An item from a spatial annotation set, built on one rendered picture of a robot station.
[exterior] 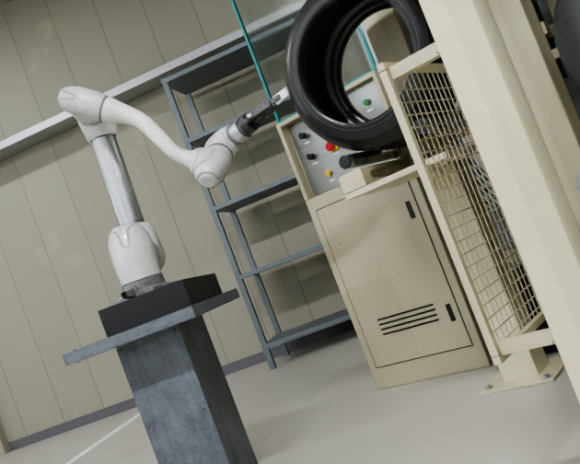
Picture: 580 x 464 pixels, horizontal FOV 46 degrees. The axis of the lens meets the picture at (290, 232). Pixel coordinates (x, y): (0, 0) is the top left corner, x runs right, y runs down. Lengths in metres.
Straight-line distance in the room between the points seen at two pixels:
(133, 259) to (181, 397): 0.51
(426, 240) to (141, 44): 3.79
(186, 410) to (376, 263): 1.03
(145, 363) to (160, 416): 0.19
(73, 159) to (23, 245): 0.88
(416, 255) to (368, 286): 0.28
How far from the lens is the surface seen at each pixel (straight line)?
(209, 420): 2.45
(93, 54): 6.22
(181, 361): 2.44
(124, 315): 2.48
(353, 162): 2.19
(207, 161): 2.46
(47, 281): 6.35
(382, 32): 2.54
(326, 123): 2.20
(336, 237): 3.03
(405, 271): 2.90
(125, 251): 2.52
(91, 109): 2.70
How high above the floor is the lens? 0.66
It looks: 3 degrees up
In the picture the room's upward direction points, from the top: 21 degrees counter-clockwise
